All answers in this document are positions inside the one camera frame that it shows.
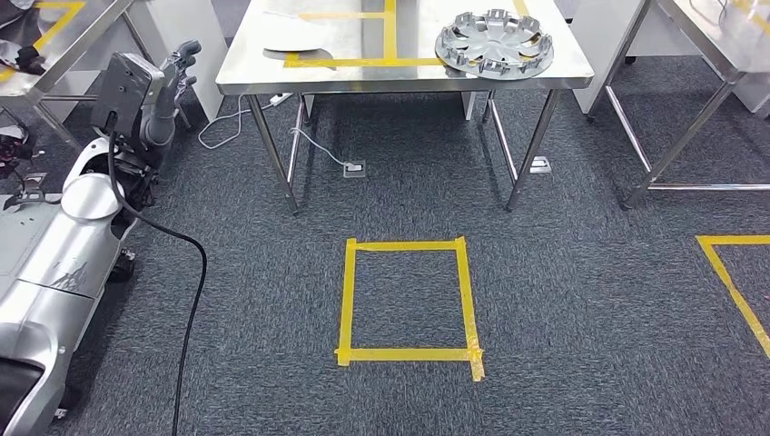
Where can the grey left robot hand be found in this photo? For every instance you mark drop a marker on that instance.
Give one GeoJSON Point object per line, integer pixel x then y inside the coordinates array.
{"type": "Point", "coordinates": [177, 72]}

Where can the white plastic body panel part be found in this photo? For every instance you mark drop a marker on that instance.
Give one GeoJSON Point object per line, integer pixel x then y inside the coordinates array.
{"type": "Point", "coordinates": [295, 37]}

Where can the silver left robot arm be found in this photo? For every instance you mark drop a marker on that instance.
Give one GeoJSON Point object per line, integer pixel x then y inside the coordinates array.
{"type": "Point", "coordinates": [66, 259]}

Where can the stainless steel table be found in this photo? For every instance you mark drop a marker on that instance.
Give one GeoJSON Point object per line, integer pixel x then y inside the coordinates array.
{"type": "Point", "coordinates": [716, 36]}
{"type": "Point", "coordinates": [361, 75]}
{"type": "Point", "coordinates": [78, 42]}

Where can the white power strip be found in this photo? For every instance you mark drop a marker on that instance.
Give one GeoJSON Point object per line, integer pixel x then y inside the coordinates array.
{"type": "Point", "coordinates": [280, 98]}

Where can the yellow table tape strip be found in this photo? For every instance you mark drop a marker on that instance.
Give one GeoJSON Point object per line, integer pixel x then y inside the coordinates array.
{"type": "Point", "coordinates": [57, 21]}

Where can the black crumpled sheet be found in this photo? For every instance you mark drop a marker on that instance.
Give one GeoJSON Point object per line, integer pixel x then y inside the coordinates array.
{"type": "Point", "coordinates": [24, 57]}

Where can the grey floor socket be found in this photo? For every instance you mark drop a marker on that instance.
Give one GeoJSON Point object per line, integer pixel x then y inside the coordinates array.
{"type": "Point", "coordinates": [354, 168]}

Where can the yellow table tape square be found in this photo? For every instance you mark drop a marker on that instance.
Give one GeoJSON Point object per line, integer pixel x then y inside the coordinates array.
{"type": "Point", "coordinates": [391, 36]}

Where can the silver wheel cover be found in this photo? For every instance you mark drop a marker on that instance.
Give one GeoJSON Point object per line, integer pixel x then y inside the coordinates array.
{"type": "Point", "coordinates": [494, 45]}

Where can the small metal floor plate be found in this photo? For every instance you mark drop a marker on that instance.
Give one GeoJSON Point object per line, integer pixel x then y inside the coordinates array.
{"type": "Point", "coordinates": [540, 164]}

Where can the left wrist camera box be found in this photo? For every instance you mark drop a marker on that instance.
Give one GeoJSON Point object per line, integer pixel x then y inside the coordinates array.
{"type": "Point", "coordinates": [126, 93]}

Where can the black metal bracket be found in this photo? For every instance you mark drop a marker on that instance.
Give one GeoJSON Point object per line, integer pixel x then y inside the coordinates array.
{"type": "Point", "coordinates": [30, 195]}

